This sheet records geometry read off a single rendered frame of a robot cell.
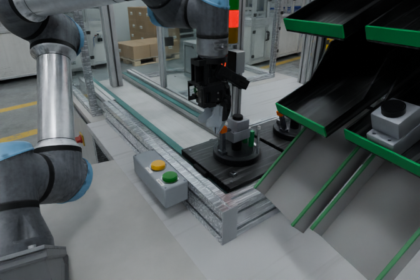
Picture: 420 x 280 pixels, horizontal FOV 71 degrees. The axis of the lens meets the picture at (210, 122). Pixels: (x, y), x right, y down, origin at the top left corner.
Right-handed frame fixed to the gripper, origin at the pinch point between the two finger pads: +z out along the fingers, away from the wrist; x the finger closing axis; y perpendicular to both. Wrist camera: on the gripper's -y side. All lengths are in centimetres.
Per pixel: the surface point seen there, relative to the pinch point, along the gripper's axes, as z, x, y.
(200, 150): 10.2, -7.7, 0.7
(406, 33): -29, 41, 2
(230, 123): -0.2, -0.5, -4.8
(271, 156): 10.2, 7.0, -14.4
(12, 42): 43, -532, 24
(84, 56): -8, -82, 14
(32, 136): 107, -280, 36
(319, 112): -13.6, 28.0, -2.5
